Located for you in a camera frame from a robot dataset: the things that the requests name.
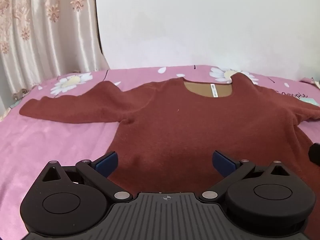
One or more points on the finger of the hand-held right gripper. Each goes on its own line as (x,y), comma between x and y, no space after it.
(315,154)

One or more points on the cream floral satin curtain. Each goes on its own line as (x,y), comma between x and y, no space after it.
(50,30)

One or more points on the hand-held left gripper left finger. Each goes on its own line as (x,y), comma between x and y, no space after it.
(108,163)

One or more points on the rust red knit sweater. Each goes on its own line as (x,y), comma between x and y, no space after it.
(170,120)

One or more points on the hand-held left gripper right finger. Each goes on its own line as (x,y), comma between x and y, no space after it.
(223,164)

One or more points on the pink daisy print bedsheet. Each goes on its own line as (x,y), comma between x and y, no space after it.
(50,140)

